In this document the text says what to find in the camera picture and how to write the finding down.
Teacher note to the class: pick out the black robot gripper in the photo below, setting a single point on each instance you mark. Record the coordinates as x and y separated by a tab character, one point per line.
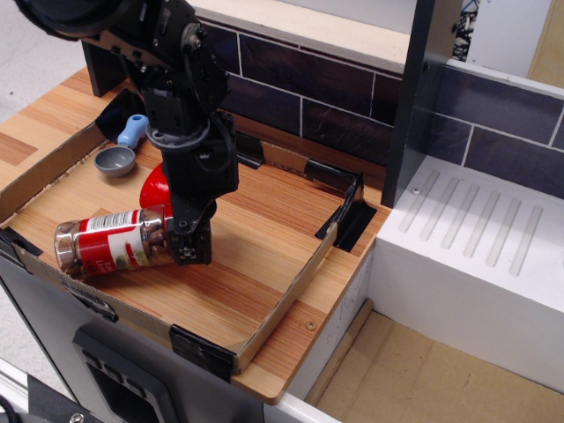
199	168

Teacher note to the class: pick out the basil bottle with red cap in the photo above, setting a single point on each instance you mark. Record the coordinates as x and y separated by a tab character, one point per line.
106	244

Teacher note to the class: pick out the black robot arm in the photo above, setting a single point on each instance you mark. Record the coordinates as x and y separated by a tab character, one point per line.
164	53

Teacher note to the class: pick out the cardboard fence with black tape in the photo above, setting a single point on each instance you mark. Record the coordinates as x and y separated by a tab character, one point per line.
237	278

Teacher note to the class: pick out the red and white toy sushi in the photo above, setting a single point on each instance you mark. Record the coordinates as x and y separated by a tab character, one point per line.
155	190

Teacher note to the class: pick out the grey toy oven front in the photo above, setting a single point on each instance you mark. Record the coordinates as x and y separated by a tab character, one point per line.
131	393

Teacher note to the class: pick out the white ribbed drainboard sink unit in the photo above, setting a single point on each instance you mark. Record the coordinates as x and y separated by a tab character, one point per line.
476	263

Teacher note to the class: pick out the blue handled grey measuring spoon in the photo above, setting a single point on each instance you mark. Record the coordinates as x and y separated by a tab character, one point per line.
117	161

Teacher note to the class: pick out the dark grey left post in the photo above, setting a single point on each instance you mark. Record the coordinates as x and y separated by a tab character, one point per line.
106	70

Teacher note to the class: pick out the dark grey vertical post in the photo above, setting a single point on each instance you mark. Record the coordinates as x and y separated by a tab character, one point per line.
431	46

